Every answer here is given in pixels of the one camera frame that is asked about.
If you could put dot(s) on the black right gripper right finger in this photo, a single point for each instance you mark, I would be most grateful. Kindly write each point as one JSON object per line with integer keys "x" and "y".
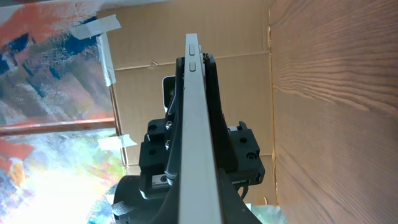
{"x": 233, "y": 209}

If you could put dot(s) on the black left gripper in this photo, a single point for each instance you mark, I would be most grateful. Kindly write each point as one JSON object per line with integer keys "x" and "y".
{"x": 167, "y": 153}

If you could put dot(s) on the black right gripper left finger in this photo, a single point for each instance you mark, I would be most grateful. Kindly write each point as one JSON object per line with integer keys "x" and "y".
{"x": 168, "y": 212}

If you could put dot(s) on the Samsung Galaxy smartphone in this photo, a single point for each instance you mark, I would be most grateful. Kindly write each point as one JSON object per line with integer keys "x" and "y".
{"x": 199, "y": 200}

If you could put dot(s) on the cardboard panel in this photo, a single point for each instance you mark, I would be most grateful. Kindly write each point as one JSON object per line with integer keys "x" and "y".
{"x": 145, "y": 49}

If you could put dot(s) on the colourful painted backdrop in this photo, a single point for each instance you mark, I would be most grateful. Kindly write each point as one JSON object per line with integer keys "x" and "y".
{"x": 55, "y": 107}

